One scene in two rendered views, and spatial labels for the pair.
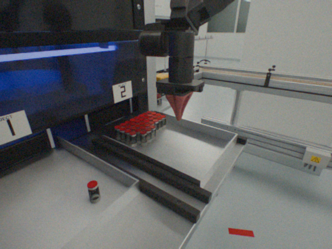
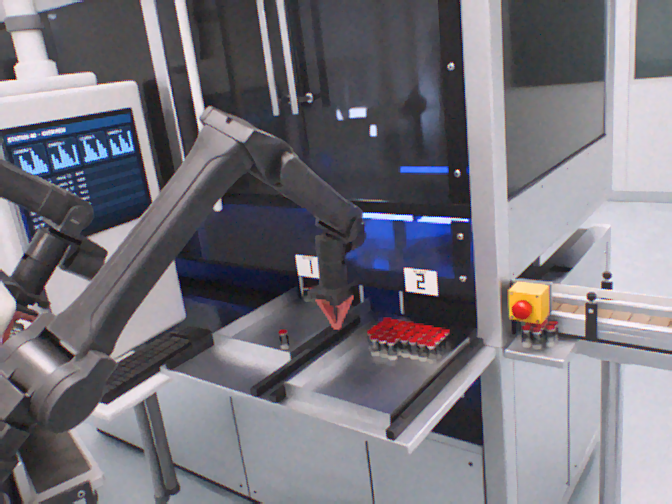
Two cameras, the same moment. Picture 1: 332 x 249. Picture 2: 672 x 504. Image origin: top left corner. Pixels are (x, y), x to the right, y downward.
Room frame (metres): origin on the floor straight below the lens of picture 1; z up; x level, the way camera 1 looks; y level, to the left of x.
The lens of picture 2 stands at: (0.52, -1.21, 1.55)
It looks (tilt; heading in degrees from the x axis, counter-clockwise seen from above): 18 degrees down; 93
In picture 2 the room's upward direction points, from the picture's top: 7 degrees counter-clockwise
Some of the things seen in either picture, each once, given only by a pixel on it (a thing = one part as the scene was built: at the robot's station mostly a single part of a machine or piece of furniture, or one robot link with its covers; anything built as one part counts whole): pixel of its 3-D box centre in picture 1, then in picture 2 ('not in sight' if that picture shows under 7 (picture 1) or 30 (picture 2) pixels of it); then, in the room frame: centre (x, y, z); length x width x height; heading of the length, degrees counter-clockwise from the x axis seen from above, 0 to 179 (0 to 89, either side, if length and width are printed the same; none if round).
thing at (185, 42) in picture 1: (179, 44); (332, 246); (0.46, -0.03, 1.18); 0.07 x 0.06 x 0.07; 59
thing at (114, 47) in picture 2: not in sight; (111, 98); (-0.22, 0.78, 1.50); 0.49 x 0.01 x 0.59; 144
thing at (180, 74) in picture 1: (180, 73); (332, 276); (0.45, -0.04, 1.12); 0.10 x 0.07 x 0.07; 62
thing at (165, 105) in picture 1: (154, 105); (543, 345); (0.90, 0.05, 0.87); 0.14 x 0.13 x 0.02; 54
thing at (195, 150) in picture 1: (170, 139); (380, 366); (0.53, -0.02, 0.90); 0.34 x 0.26 x 0.04; 54
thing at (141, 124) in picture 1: (145, 127); (406, 341); (0.60, 0.07, 0.90); 0.18 x 0.02 x 0.05; 144
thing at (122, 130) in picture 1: (140, 126); (411, 337); (0.61, 0.09, 0.90); 0.18 x 0.02 x 0.05; 144
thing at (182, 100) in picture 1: (175, 102); (338, 306); (0.45, -0.03, 1.05); 0.07 x 0.07 x 0.09; 62
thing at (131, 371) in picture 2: not in sight; (148, 359); (-0.10, 0.30, 0.82); 0.40 x 0.14 x 0.02; 59
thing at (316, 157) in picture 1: (315, 157); not in sight; (0.98, -0.93, 0.50); 0.12 x 0.05 x 0.09; 54
